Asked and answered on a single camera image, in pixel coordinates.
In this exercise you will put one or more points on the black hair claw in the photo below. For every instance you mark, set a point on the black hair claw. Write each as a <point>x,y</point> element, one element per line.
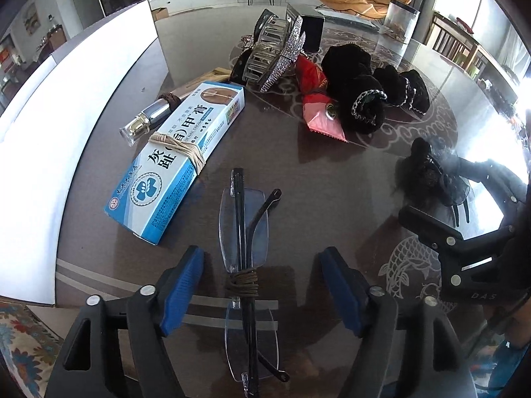
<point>238,68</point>

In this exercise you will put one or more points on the white panel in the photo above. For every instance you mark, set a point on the white panel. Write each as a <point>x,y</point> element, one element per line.
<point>91,91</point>

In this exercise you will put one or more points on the person's blue clothing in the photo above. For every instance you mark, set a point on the person's blue clothing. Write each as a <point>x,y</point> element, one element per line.
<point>508,360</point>

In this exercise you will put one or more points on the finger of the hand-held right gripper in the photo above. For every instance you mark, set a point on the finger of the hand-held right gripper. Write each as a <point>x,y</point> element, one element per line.
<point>485,170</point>
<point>431,228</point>

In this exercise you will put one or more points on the clear plastic jar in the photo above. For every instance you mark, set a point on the clear plastic jar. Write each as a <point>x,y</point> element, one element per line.
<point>400,20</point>

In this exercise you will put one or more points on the red foil packet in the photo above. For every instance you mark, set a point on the red foil packet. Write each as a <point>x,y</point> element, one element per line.
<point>315,76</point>

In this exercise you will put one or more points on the red door decoration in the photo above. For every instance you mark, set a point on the red door decoration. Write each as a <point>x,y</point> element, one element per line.
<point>5,56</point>

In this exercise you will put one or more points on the blue white ointment box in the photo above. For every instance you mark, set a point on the blue white ointment box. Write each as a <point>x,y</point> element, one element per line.
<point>166,192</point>

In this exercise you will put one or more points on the black lace hair clip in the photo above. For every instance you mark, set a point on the black lace hair clip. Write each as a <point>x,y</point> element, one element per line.
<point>427,174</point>

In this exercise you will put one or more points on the wooden dining chair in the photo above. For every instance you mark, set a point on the wooden dining chair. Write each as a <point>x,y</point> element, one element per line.
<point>452,37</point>

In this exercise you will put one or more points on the black fuzzy scrunchie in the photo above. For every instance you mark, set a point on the black fuzzy scrunchie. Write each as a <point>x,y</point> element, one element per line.
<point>344,74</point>

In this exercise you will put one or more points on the wooden side cabinet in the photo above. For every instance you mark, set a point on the wooden side cabinet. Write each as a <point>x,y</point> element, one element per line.
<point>54,39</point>

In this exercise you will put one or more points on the wall painting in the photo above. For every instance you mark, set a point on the wall painting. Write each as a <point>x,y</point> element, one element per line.
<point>31,18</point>

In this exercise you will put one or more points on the patterned rug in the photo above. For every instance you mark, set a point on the patterned rug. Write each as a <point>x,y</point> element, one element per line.
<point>25,340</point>

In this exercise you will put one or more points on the silver cosmetic tube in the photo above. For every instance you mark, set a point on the silver cosmetic tube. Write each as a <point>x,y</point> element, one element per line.
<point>151,112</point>

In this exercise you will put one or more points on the black printed box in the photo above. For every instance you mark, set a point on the black printed box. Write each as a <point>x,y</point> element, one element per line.
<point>311,33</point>

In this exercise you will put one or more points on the small rhinestone metal hair clip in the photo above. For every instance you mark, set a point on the small rhinestone metal hair clip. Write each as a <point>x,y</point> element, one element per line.
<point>249,41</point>

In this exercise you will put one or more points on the rimless eyeglasses black temples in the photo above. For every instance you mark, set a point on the rimless eyeglasses black temples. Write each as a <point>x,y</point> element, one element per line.
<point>239,224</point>

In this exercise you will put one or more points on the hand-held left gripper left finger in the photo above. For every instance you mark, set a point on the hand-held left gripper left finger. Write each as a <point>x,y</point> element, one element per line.
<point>182,290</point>

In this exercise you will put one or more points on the long rhinestone hair clip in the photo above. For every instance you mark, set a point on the long rhinestone hair clip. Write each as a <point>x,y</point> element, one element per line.
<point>286,56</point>

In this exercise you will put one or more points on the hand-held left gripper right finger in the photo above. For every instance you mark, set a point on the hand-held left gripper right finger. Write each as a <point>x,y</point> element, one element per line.
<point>340,290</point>

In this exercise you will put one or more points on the cardboard box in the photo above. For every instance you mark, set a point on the cardboard box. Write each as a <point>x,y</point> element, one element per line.
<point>159,13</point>

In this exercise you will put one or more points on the ribbed metal hair claw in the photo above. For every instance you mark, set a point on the ribbed metal hair claw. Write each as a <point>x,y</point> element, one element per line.
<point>265,56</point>

